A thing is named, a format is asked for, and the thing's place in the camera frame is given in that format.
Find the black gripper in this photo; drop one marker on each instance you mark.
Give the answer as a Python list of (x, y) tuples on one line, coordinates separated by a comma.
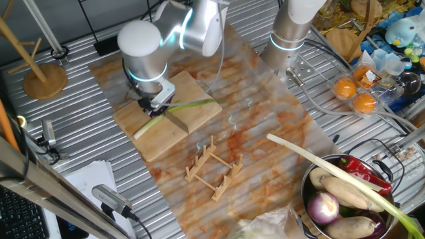
[(156, 110)]

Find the steel cleaver knife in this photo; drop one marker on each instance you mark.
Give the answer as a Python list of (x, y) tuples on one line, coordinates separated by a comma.
[(177, 123)]

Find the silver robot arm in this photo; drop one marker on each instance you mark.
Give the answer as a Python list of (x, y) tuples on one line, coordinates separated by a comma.
[(142, 49)]

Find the pale cut scallion stem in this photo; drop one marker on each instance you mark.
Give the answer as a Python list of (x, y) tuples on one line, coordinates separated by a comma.
[(146, 127)]

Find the wooden cutting board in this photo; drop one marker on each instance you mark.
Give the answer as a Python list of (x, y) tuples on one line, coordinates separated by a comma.
[(159, 142)]

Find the wooden knife rack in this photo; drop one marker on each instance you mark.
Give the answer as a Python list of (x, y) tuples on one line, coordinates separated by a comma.
[(202, 164)]

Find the black stand base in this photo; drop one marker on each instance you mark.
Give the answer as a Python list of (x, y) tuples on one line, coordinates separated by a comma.
[(105, 46)]

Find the white paper sheets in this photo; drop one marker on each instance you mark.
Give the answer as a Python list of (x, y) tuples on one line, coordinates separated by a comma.
[(89, 176)]

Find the orange marble pattern mat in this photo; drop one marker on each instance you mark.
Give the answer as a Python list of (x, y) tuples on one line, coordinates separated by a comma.
[(259, 109)]

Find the wooden mug tree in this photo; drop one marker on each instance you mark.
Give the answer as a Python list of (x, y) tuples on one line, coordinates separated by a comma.
[(44, 83)]

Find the grey metal stand rod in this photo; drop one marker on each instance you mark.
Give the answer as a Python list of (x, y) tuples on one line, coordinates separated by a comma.
[(44, 30)]

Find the black smartphone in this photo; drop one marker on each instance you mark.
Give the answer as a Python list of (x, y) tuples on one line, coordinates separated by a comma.
[(71, 229)]

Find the orange tube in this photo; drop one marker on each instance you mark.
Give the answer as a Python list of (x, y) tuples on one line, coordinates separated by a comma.
[(6, 126)]

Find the clear plastic bag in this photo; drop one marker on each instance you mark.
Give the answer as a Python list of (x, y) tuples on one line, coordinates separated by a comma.
[(265, 225)]

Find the steel cooking pot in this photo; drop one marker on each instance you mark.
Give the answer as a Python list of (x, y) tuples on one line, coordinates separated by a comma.
[(307, 196)]

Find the black keyboard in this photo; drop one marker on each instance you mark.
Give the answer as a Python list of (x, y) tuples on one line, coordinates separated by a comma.
[(20, 219)]

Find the pale potato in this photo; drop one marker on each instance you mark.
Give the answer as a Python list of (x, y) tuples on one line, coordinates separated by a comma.
[(317, 177)]

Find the small black plug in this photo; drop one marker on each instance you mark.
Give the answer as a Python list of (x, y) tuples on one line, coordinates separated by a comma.
[(336, 138)]

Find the long white green leek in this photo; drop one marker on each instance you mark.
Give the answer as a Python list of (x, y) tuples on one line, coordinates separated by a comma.
[(332, 169)]

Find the orange fruit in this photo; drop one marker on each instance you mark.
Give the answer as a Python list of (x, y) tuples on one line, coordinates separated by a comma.
[(364, 103), (360, 73), (344, 88)]

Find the purple onion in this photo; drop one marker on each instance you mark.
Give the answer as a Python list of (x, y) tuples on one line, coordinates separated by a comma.
[(322, 208)]

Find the wooden stand with curved stem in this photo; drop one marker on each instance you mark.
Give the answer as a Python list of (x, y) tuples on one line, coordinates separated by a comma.
[(342, 43)]

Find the yellow patterned sheet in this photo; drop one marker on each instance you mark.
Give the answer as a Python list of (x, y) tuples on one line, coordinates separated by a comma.
[(338, 16)]

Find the long sweet potato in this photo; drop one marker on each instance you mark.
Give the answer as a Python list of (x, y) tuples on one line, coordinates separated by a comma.
[(345, 192)]

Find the green pepper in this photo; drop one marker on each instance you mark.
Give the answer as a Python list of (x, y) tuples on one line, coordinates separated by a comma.
[(347, 211)]

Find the red pepper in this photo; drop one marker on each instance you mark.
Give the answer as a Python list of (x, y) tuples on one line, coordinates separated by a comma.
[(365, 174)]

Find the blue cloth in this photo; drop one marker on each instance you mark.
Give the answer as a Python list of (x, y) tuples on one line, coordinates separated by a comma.
[(368, 46)]

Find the stubby sweet potato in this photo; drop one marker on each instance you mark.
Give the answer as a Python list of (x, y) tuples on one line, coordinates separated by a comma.
[(348, 228)]

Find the clear plastic fruit box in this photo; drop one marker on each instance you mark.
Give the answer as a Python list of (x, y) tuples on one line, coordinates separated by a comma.
[(382, 91)]

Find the clear plastic measuring cups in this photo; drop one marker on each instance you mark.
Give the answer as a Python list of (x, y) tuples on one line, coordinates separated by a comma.
[(388, 63)]

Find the dark purple eggplant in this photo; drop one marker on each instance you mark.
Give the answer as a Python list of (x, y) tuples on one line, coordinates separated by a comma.
[(378, 227)]

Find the round glass bowl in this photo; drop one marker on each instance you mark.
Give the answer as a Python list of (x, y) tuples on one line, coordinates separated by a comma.
[(409, 83)]

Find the blue plush toy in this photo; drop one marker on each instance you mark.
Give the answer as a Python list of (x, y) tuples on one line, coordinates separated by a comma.
[(400, 33)]

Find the aluminium profile bar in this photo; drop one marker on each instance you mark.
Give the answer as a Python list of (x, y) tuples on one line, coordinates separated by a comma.
[(411, 137)]

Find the green yellow toy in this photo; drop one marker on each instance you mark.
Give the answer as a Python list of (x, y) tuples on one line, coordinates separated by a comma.
[(411, 54)]

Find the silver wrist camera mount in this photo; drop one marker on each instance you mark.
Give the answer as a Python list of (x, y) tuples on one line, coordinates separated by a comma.
[(165, 93)]

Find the silver depth camera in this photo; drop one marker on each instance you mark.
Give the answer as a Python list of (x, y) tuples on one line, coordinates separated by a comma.
[(48, 132), (111, 197)]

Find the aluminium frame beam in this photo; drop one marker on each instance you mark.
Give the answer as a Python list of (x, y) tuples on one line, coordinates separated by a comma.
[(50, 196)]

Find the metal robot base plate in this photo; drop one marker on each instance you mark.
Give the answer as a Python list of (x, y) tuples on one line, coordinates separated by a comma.
[(303, 68)]

